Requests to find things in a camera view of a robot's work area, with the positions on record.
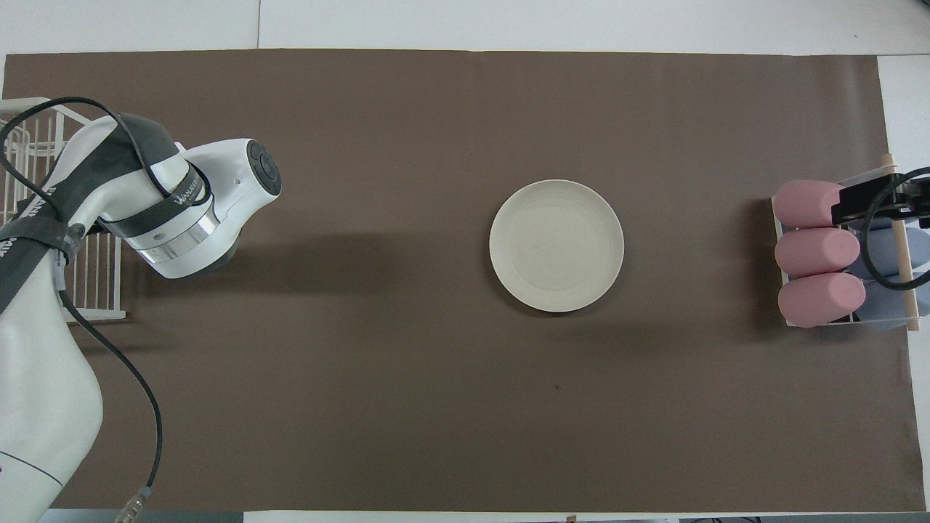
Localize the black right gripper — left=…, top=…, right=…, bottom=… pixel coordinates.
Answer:
left=832, top=174, right=930, bottom=224

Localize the cream round plate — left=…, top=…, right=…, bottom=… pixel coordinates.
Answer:
left=489, top=179, right=625, bottom=314

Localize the pink plastic cup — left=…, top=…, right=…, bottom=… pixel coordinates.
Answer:
left=778, top=272, right=867, bottom=328
left=772, top=180, right=845, bottom=228
left=775, top=227, right=861, bottom=279

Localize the brown table mat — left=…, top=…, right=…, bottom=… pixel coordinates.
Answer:
left=0, top=49, right=905, bottom=513

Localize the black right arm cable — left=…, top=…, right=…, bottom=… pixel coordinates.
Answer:
left=861, top=167, right=930, bottom=291

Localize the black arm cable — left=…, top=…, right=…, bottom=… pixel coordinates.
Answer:
left=861, top=167, right=930, bottom=291
left=0, top=97, right=213, bottom=522

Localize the cup rack with wooden handle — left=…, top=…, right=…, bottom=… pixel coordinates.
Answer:
left=772, top=154, right=922, bottom=333

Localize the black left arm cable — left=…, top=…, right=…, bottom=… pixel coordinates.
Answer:
left=0, top=97, right=213, bottom=522

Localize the white wire dish rack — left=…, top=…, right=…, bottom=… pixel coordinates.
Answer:
left=0, top=98, right=126, bottom=322

